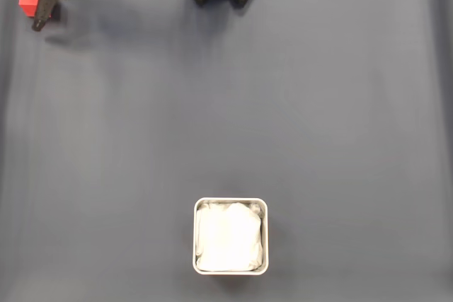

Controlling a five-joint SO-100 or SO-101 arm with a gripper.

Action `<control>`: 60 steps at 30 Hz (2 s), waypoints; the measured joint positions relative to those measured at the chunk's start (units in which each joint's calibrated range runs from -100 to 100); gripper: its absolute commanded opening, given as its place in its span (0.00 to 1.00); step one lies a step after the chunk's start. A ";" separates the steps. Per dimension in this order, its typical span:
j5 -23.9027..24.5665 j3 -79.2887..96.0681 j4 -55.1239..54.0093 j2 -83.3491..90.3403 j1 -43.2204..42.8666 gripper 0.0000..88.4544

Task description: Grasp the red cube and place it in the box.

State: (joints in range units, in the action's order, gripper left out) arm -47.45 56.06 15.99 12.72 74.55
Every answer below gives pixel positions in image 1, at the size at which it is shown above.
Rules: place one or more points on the square metal box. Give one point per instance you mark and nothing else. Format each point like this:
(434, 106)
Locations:
(230, 273)

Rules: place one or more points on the white crumpled cloth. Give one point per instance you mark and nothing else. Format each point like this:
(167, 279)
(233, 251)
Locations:
(230, 238)

